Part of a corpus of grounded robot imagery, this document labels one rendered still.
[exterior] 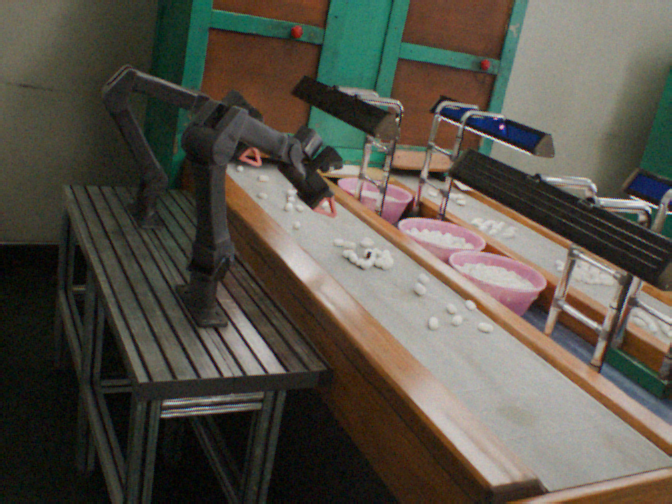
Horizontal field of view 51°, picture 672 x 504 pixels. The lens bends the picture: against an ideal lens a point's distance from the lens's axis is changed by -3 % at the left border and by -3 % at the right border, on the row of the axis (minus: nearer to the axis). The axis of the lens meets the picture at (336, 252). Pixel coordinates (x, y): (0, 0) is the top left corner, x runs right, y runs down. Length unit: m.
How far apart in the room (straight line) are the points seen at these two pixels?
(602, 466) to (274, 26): 1.85
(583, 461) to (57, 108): 2.63
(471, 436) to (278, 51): 1.76
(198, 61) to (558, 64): 2.49
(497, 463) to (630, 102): 4.00
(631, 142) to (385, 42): 2.63
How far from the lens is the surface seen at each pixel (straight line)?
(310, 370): 1.44
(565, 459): 1.25
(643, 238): 1.25
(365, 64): 2.76
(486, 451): 1.15
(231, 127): 1.45
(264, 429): 1.47
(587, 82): 4.63
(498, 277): 2.01
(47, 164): 3.34
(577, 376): 1.51
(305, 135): 1.72
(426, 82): 2.91
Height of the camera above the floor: 1.36
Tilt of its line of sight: 19 degrees down
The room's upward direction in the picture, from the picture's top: 11 degrees clockwise
